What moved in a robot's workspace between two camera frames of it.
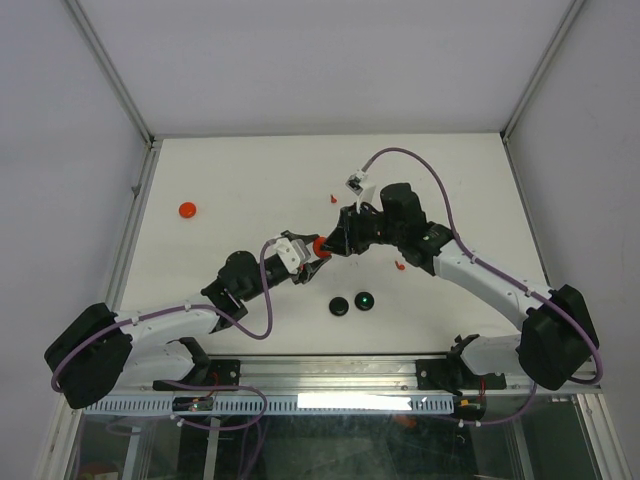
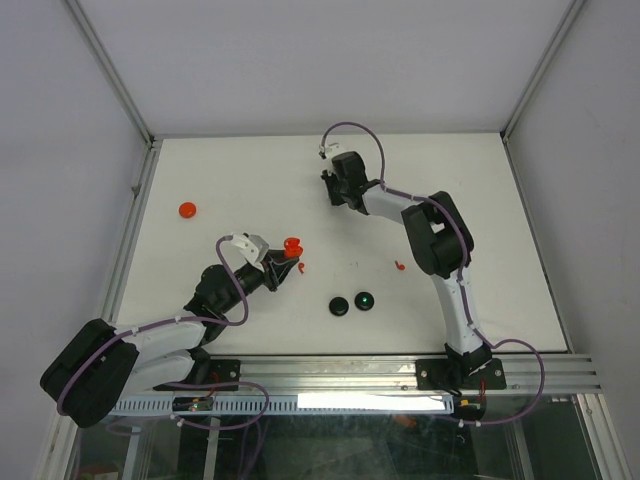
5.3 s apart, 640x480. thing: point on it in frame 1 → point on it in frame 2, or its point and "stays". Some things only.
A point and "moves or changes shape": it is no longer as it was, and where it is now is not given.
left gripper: (305, 272) → (275, 265)
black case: (339, 306) stays
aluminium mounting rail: (349, 373) stays
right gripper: (348, 226) → (335, 200)
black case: (364, 301) stays
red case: (187, 210) stays
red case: (318, 242) moves or changes shape
